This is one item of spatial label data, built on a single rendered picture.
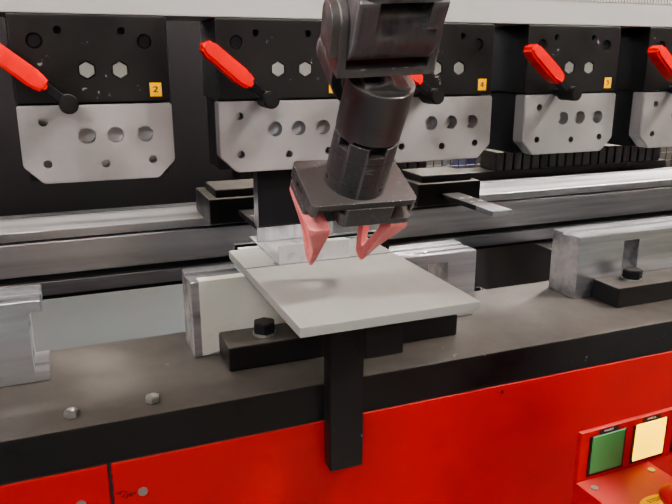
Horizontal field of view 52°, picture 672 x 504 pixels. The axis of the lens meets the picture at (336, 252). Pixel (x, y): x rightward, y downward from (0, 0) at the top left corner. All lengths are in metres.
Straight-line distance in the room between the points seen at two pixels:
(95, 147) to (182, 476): 0.35
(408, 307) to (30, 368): 0.43
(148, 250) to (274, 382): 0.38
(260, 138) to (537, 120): 0.38
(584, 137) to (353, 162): 0.49
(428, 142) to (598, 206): 0.63
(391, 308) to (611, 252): 0.54
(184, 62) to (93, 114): 0.58
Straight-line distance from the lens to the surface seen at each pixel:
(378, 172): 0.59
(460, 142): 0.89
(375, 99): 0.55
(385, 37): 0.52
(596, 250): 1.08
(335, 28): 0.52
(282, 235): 0.86
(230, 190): 1.03
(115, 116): 0.75
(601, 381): 1.00
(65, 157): 0.75
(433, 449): 0.88
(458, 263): 0.94
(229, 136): 0.77
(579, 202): 1.40
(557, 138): 0.98
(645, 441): 0.86
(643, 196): 1.51
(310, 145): 0.80
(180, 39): 1.31
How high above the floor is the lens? 1.22
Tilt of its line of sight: 16 degrees down
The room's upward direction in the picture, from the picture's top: straight up
